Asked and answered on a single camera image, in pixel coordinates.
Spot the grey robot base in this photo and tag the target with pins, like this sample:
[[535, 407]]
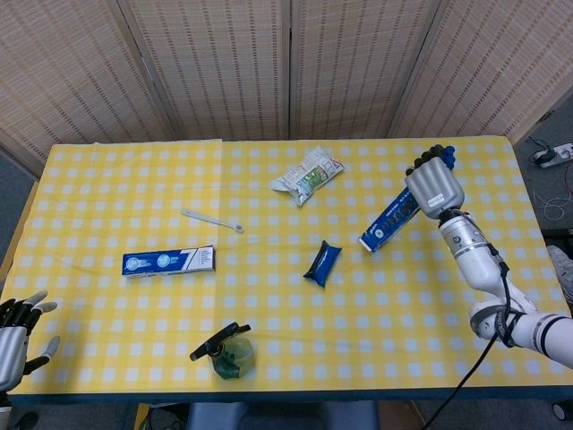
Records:
[[268, 416]]

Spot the beige woven folding screen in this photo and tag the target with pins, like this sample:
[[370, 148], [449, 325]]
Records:
[[201, 67]]

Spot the small white plastic spoon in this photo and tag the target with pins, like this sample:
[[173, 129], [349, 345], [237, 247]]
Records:
[[210, 219]]

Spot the green spray bottle black trigger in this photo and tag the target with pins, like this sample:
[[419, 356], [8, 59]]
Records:
[[233, 358]]

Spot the blue cookie box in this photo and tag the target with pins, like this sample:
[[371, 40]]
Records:
[[385, 224]]

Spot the grey shoe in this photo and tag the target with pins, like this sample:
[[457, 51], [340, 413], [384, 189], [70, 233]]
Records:
[[561, 269]]

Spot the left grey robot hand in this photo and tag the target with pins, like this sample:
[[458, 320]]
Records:
[[11, 349]]

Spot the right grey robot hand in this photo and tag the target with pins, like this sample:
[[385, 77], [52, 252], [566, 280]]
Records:
[[436, 188]]

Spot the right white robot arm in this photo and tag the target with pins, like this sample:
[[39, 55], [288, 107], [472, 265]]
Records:
[[470, 251]]

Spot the silver snack bag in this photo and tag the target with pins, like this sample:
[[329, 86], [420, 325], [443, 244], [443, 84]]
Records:
[[309, 177]]

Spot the white blue toothpaste box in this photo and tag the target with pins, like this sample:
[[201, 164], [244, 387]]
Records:
[[165, 262]]

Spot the white power strip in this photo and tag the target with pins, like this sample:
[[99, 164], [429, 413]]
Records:
[[557, 154]]

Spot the blue cookie pack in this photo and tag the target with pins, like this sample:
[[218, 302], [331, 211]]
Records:
[[322, 264]]

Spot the yellow white checked tablecloth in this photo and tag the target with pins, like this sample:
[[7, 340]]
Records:
[[134, 179]]

